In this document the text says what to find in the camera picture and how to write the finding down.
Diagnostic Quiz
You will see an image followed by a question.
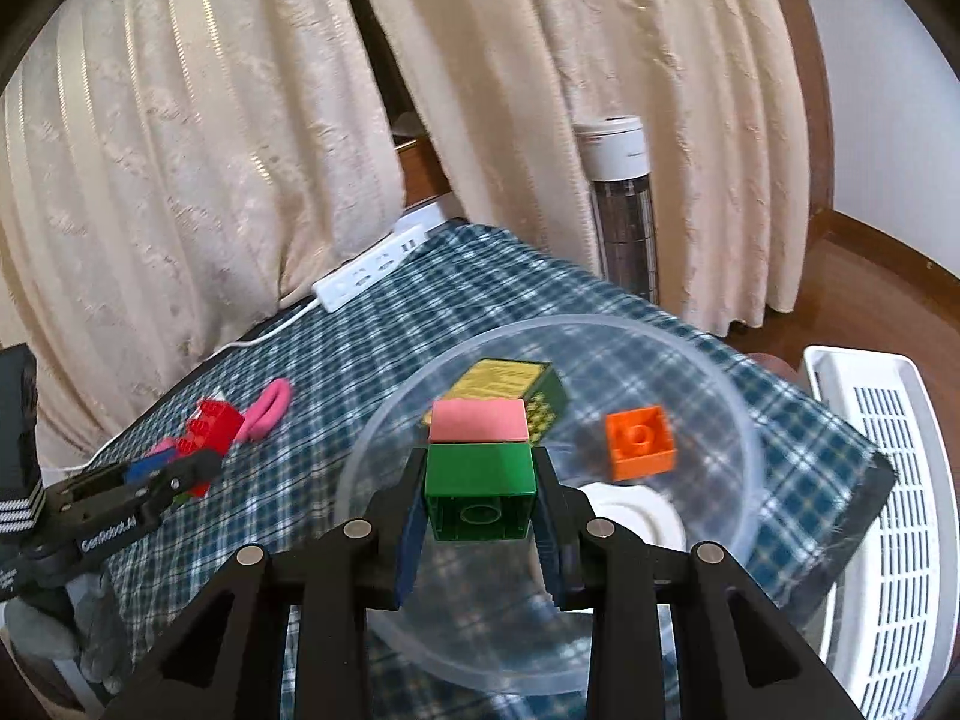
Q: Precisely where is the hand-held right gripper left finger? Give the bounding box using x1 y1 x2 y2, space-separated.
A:
97 446 430 720

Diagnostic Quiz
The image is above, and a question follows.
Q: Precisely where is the small pink fabric band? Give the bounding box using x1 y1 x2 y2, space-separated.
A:
225 379 295 458

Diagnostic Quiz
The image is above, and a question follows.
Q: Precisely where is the person's left hand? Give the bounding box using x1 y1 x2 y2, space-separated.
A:
0 566 130 698

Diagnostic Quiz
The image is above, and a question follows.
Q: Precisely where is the white tower appliance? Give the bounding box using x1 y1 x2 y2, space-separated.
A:
571 115 661 305

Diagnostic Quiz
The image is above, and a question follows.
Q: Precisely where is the brown wooden door frame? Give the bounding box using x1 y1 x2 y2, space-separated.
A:
761 0 835 218

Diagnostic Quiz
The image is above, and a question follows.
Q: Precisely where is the white power cable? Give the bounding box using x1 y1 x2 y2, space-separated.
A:
210 292 323 353

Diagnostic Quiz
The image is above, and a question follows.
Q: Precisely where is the plain green building block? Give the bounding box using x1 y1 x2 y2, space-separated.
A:
424 444 539 543

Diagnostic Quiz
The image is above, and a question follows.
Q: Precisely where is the clear plastic bowl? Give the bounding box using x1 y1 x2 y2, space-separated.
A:
334 313 766 698

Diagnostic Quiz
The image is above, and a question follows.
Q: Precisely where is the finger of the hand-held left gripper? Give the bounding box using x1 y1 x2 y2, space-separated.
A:
135 452 224 533
46 457 175 511

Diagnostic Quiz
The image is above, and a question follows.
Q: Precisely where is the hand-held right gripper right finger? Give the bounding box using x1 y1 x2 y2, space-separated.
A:
529 446 863 720

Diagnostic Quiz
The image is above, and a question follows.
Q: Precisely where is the white power strip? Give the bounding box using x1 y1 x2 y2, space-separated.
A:
311 217 451 314

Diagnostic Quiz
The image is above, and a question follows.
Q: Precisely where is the orange building block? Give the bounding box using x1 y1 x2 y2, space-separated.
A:
604 405 677 482

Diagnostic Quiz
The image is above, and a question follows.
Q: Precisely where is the cream patterned curtain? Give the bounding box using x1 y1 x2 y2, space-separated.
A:
0 0 410 466
337 0 822 338

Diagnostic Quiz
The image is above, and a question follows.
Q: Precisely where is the yellow green sponge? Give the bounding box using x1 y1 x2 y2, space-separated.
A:
450 358 567 442

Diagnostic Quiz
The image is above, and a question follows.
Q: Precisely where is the red building block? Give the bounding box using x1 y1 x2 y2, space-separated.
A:
178 399 245 500

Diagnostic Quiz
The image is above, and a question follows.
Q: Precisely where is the white round lid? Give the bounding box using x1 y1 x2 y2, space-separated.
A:
577 481 687 557

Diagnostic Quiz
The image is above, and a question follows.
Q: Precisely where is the white slatted plastic basket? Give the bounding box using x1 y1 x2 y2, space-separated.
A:
802 345 953 720

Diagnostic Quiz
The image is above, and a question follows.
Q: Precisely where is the pink building block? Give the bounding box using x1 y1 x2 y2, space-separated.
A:
429 399 530 447

